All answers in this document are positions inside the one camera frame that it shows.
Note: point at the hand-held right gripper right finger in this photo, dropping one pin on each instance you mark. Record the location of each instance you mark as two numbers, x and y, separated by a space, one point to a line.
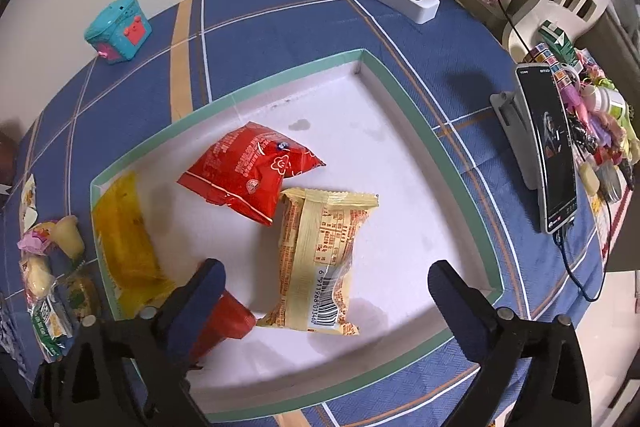
457 307

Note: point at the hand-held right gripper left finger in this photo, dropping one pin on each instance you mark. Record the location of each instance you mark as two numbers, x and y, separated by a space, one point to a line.
200 302

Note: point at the white tray with green rim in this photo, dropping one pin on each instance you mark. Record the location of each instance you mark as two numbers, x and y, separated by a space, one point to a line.
400 207

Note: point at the jelly cup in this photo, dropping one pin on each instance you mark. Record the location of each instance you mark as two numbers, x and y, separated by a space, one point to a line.
70 234

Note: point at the clear cream pastry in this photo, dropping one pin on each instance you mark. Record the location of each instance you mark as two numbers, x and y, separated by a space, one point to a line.
37 279

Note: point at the yellow snack packet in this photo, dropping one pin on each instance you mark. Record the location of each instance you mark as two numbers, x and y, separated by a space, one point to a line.
125 237

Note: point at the cream snack packet with barcode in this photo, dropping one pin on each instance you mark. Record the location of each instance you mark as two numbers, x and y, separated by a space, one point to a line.
320 247

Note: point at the red puffed snack packet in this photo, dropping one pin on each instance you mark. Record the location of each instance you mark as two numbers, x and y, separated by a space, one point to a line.
240 167

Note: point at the green white snack packet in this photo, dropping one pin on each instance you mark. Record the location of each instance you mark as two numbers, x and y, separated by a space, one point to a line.
50 324

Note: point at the pink snack packet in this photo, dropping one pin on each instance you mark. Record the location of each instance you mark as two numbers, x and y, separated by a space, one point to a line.
37 238

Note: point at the black smartphone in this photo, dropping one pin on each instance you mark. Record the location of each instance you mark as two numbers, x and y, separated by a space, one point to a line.
555 157

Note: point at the grey phone stand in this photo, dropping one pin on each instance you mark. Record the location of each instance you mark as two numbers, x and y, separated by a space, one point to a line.
512 127

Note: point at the small white snack packet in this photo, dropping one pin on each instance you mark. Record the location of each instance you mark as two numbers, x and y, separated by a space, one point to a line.
28 202

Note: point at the pile of colourful trinkets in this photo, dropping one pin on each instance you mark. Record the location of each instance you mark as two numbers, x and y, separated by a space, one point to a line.
600 142

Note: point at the white jar with green label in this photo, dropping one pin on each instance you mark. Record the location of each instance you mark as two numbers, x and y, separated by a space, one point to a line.
607 103

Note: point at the teal toy box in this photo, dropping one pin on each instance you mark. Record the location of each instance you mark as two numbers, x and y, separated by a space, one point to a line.
117 29

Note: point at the green white carton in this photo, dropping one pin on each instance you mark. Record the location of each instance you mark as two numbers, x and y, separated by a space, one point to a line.
557 39

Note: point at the blue plaid tablecloth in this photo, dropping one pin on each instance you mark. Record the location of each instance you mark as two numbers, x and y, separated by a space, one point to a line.
300 22

